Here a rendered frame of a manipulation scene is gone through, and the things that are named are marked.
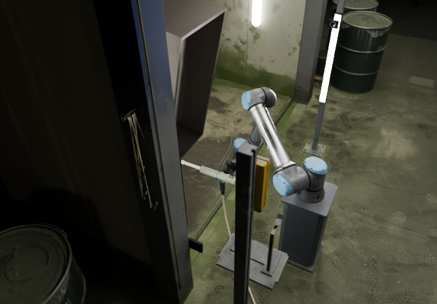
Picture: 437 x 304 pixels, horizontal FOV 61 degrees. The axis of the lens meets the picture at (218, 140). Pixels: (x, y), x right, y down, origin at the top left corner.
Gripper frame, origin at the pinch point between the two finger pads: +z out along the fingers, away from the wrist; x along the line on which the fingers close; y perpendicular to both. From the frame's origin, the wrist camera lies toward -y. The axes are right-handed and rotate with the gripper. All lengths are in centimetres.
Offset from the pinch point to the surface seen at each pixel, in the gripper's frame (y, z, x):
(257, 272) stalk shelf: -28, 76, -61
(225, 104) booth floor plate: 46, -160, 79
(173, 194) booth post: -53, 70, -8
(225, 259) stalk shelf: -28, 77, -43
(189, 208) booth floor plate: 47, 2, 30
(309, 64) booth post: -5, -209, -3
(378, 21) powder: -39, -290, -56
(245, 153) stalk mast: -113, 88, -55
